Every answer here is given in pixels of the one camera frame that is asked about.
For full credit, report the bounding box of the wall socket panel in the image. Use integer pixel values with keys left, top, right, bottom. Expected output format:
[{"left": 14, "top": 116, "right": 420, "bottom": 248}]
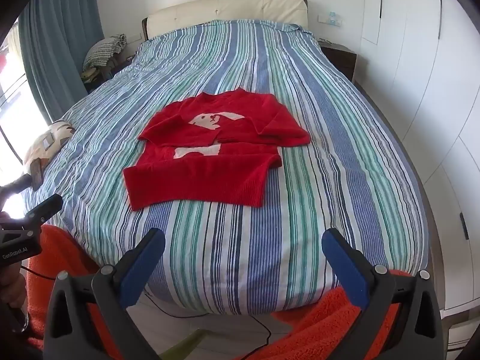
[{"left": 318, "top": 10, "right": 343, "bottom": 27}]

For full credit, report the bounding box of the checked cloth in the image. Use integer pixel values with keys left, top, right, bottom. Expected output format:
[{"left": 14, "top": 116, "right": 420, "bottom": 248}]
[{"left": 82, "top": 34, "right": 128, "bottom": 70}]

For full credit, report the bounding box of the striped bed sheet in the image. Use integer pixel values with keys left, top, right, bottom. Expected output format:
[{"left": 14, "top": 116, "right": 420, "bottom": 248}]
[{"left": 19, "top": 19, "right": 430, "bottom": 316}]

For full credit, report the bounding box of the black cable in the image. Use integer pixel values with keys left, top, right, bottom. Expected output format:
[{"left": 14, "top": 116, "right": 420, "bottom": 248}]
[{"left": 144, "top": 289, "right": 272, "bottom": 360}]

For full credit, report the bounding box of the window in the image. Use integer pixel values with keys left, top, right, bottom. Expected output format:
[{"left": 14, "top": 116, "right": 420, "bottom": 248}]
[{"left": 0, "top": 22, "right": 51, "bottom": 188}]

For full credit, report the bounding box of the blue curtain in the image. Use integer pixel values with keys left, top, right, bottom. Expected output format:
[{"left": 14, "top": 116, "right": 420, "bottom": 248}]
[{"left": 17, "top": 0, "right": 106, "bottom": 124}]

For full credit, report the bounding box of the person's left forearm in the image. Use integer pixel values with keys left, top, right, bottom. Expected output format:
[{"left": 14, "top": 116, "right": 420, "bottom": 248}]
[{"left": 0, "top": 262, "right": 29, "bottom": 331}]

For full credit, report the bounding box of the cream padded headboard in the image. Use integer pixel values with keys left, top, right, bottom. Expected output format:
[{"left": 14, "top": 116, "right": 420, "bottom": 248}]
[{"left": 142, "top": 0, "right": 310, "bottom": 42}]

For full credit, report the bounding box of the beige patterned pillow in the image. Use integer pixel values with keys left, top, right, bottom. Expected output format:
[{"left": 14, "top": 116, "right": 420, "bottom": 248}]
[{"left": 22, "top": 120, "right": 76, "bottom": 169}]

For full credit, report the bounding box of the white wardrobe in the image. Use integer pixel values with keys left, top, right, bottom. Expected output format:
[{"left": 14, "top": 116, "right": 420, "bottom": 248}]
[{"left": 360, "top": 0, "right": 480, "bottom": 323}]

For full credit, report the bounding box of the orange fleece clothing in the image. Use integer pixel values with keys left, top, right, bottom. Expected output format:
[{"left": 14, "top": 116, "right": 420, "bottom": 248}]
[{"left": 22, "top": 224, "right": 415, "bottom": 360}]

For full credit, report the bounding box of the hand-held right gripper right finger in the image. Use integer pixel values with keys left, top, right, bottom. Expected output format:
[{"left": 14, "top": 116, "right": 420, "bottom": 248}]
[{"left": 322, "top": 228, "right": 445, "bottom": 360}]

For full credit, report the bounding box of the brown flat object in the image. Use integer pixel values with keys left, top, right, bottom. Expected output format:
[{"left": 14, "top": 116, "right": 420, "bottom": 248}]
[{"left": 30, "top": 160, "right": 45, "bottom": 191}]

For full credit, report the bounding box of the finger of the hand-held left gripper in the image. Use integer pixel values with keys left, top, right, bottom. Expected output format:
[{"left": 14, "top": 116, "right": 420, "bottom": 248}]
[
  {"left": 20, "top": 194, "right": 64, "bottom": 231},
  {"left": 0, "top": 175, "right": 33, "bottom": 196}
]

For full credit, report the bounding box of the red knit sweater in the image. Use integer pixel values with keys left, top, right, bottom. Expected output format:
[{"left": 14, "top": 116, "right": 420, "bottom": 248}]
[{"left": 123, "top": 87, "right": 311, "bottom": 211}]

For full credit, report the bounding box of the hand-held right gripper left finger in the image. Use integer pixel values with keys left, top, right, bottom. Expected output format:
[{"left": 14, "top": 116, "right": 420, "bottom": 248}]
[{"left": 44, "top": 228, "right": 166, "bottom": 360}]

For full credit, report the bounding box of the dark wooden nightstand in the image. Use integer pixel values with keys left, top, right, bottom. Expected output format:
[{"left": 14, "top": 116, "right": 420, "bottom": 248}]
[
  {"left": 80, "top": 58, "right": 132, "bottom": 92},
  {"left": 319, "top": 41, "right": 358, "bottom": 83}
]

